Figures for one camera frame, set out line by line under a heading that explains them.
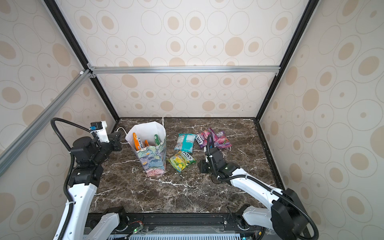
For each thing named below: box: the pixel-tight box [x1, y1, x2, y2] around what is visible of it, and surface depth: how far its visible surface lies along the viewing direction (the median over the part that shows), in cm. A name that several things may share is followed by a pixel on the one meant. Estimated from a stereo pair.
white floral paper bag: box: [125, 121, 167, 177], surface depth 83 cm
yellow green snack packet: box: [168, 151, 196, 172], surface depth 94 cm
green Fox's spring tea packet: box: [154, 134, 161, 146], surface depth 91 cm
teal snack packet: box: [174, 133, 196, 153], surface depth 104 cm
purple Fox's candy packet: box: [195, 127, 217, 148], surface depth 105 cm
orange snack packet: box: [132, 132, 141, 151], surface depth 80 cm
